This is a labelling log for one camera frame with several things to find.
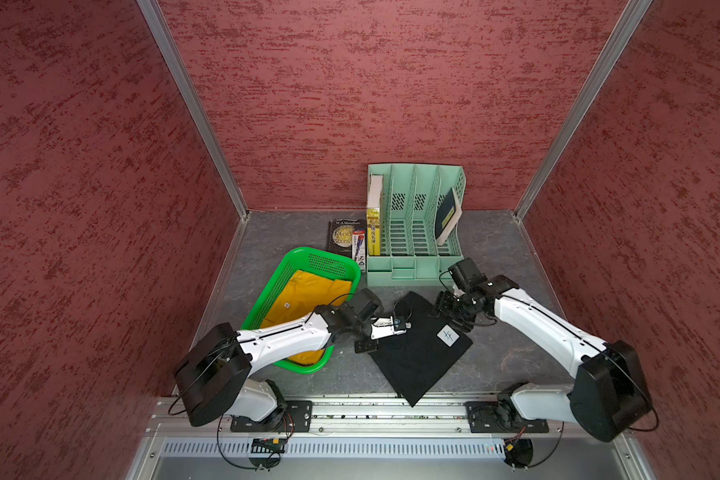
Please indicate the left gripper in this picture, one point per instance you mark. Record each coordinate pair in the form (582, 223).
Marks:
(370, 345)

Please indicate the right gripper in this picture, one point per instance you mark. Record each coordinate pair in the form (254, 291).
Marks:
(441, 305)

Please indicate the yellow t-shirt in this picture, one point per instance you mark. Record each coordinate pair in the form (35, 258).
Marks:
(301, 294)

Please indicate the black t-shirt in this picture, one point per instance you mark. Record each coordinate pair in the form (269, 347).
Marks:
(415, 361)

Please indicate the green plastic basket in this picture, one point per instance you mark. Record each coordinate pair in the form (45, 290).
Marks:
(276, 288)

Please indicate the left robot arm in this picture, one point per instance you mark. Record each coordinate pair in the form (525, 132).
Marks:
(214, 377)

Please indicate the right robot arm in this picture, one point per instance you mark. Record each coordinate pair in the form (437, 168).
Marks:
(607, 392)

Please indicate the mint green file organizer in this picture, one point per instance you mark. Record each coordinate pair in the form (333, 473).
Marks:
(410, 197)

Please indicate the pencil box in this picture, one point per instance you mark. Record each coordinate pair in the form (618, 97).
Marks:
(359, 249)

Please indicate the dark green notebook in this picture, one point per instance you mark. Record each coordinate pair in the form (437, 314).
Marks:
(447, 216)

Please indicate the black moon book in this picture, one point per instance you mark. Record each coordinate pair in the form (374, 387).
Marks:
(340, 235)

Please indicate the yellow book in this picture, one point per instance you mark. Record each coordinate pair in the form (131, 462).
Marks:
(373, 214)

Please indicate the right corner metal profile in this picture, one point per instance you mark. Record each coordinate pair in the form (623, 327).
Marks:
(622, 32)

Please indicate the corner metal profile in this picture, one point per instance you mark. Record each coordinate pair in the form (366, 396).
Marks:
(622, 32)
(159, 29)

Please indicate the left corner metal profile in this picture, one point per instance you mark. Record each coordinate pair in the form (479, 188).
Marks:
(159, 29)

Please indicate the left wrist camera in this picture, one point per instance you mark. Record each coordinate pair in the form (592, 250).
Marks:
(387, 327)

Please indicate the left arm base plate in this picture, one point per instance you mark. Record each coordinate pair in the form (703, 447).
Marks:
(289, 417)

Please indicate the aluminium rail frame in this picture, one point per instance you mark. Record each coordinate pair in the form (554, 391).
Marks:
(380, 436)

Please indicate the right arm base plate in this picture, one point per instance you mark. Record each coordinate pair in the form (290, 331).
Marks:
(486, 420)

